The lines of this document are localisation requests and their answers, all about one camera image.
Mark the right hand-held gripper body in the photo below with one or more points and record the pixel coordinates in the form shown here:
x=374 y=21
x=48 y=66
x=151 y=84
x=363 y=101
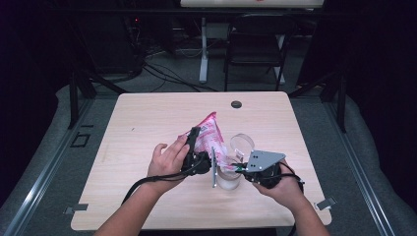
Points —
x=262 y=160

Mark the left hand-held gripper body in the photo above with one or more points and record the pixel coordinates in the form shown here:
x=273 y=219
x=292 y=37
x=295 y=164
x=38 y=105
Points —
x=196 y=164

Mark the clear glass jar with lid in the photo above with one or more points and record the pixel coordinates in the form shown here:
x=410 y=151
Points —
x=227 y=182

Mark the pink printed plastic bag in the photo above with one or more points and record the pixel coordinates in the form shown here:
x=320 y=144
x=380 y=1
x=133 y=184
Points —
x=211 y=137

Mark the person's left hand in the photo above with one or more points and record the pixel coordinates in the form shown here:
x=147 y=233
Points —
x=165 y=167

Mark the person's right hand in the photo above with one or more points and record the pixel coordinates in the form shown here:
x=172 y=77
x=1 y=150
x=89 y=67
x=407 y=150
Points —
x=288 y=193

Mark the grey tape strip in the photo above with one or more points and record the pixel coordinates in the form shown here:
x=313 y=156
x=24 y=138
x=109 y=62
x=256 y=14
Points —
x=77 y=207
x=325 y=203

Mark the black metal stand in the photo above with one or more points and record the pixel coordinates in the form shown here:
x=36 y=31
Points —
x=73 y=98
x=342 y=105

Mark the short black tape strip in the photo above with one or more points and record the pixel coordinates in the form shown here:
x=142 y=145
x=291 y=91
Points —
x=87 y=126

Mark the black folding chair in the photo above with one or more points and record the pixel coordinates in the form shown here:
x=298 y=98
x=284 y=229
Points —
x=255 y=39

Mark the dark equipment cabinet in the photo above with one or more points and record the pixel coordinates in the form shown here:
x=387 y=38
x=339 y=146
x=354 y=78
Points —
x=111 y=46

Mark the white-legged wooden desk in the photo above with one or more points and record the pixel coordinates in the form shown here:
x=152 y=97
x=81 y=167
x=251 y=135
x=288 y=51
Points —
x=229 y=3

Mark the black curtain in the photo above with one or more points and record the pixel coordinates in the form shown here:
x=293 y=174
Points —
x=380 y=65
x=26 y=65

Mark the metal floor rail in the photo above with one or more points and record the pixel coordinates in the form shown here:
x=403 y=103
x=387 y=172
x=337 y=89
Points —
x=360 y=170
x=46 y=177

